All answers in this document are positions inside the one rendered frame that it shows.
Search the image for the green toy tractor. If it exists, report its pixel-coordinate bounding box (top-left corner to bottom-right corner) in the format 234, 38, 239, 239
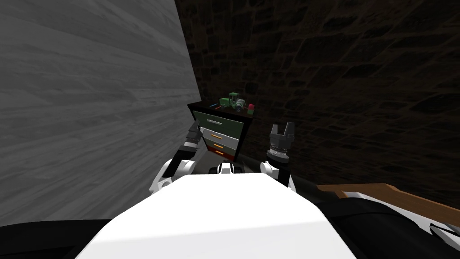
219, 92, 247, 112

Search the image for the brown wooden frame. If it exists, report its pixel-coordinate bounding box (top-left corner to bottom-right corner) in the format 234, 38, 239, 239
316, 182, 460, 228

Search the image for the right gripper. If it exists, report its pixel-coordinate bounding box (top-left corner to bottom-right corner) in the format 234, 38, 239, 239
269, 122, 296, 149

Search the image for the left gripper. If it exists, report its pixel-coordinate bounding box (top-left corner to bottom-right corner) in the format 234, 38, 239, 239
185, 120, 203, 146

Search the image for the red drawer front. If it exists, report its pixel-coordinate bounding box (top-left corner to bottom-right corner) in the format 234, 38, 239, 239
208, 147, 236, 161

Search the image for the grey drawer front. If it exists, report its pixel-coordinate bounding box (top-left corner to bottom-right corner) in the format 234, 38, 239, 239
205, 139, 238, 158

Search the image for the black chest of drawers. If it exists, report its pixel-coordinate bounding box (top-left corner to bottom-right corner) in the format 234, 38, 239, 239
186, 102, 255, 163

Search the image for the white drawer front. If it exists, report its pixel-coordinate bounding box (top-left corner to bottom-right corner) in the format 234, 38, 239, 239
199, 127, 240, 152

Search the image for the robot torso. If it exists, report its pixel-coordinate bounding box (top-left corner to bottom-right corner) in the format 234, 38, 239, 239
73, 161, 358, 259

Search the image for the green drawer front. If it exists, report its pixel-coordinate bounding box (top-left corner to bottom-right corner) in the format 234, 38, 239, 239
192, 110, 245, 139

